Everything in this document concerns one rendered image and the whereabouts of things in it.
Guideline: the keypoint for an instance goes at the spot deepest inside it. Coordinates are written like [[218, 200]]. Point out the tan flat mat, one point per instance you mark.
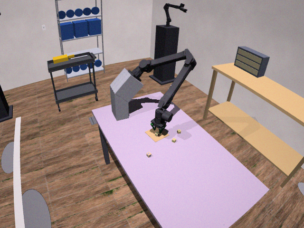
[[151, 133]]

